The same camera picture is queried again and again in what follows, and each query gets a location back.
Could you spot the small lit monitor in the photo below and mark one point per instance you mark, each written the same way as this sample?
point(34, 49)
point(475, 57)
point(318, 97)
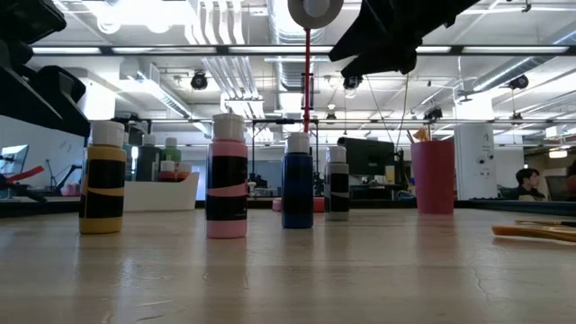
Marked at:
point(13, 157)

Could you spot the orange small paint bottle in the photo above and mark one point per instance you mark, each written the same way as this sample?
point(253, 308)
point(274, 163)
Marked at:
point(184, 175)

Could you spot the red desk lamp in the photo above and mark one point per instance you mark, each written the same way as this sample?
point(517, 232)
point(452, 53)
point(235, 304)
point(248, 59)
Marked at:
point(307, 99)

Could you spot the thin brown paintbrush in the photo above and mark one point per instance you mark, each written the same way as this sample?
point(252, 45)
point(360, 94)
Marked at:
point(423, 135)
point(410, 137)

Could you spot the black computer monitor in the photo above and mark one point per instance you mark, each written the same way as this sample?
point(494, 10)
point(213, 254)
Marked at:
point(369, 157)

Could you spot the green large paint bottle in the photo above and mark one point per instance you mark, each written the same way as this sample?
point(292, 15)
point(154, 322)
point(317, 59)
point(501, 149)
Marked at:
point(172, 154)

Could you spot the black overhead crossbar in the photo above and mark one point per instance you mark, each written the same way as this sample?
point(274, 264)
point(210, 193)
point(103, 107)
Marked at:
point(454, 49)

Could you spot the grey small paint bottle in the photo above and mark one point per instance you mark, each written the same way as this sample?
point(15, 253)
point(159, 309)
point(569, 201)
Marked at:
point(336, 168)

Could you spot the blue small paint bottle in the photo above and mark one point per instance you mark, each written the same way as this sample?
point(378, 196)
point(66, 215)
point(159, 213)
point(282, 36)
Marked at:
point(297, 180)

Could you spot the white plastic bin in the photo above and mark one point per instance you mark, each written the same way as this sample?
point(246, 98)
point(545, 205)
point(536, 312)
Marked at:
point(157, 195)

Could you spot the person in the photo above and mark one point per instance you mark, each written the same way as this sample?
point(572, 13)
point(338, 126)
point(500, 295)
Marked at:
point(526, 180)
point(572, 180)

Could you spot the magenta small paint bottle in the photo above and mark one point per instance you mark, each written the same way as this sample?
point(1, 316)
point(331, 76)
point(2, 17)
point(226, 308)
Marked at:
point(167, 176)

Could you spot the yellow small paint bottle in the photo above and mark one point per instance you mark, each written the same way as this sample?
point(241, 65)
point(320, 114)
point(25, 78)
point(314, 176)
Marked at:
point(103, 155)

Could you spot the pink small paint bottle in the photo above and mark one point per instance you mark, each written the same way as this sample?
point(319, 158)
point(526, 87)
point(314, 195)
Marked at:
point(226, 148)

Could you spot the red plastic cup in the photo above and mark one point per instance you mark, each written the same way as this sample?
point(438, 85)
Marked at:
point(432, 180)

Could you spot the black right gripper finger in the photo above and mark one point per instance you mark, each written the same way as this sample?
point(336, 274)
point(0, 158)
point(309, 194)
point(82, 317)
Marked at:
point(387, 63)
point(373, 31)

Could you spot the thin dark paintbrush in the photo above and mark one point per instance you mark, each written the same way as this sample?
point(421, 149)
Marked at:
point(430, 133)

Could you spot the black ceiling spotlight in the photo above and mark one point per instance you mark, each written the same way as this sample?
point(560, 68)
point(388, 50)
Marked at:
point(199, 81)
point(518, 82)
point(351, 82)
point(433, 113)

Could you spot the white round column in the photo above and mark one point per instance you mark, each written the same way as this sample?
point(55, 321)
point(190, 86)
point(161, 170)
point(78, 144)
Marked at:
point(474, 159)

